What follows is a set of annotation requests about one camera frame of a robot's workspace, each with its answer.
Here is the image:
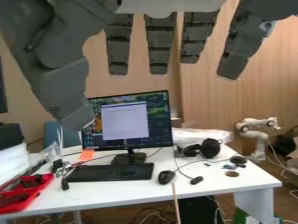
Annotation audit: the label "thin stick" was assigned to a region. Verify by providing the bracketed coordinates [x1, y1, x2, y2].
[170, 182, 183, 224]

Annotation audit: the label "white plastic bag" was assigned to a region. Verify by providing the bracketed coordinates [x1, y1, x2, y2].
[171, 127, 235, 148]

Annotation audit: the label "black case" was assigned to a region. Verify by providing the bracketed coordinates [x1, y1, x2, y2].
[0, 122, 26, 152]

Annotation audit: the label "small white jointed device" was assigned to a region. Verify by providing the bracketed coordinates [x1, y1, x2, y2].
[234, 116, 283, 163]

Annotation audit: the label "small black object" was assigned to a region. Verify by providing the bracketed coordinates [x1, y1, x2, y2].
[59, 177, 71, 192]

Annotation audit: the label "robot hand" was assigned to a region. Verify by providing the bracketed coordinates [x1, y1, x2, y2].
[0, 0, 298, 131]

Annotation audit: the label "black headphones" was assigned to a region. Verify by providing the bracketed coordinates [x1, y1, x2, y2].
[181, 137, 223, 160]

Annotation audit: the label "black keyboard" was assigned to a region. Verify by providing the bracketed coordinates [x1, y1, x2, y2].
[63, 162, 155, 183]

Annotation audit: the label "white desk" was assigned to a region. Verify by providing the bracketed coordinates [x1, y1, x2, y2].
[0, 143, 284, 224]

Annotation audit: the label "orange paper note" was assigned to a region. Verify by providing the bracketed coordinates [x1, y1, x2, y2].
[78, 148, 97, 163]

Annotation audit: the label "teal chair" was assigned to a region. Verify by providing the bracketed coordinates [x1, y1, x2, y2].
[41, 120, 83, 152]

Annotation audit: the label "red tray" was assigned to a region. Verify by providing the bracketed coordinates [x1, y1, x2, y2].
[0, 172, 55, 201]
[0, 187, 45, 215]

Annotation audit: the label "black mouse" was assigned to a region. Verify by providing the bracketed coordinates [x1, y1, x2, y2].
[157, 169, 178, 186]

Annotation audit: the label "computer screen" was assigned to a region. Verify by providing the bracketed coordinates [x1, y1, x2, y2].
[79, 89, 174, 166]

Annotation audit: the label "white foam stack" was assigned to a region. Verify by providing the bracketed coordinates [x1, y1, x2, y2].
[0, 142, 33, 188]

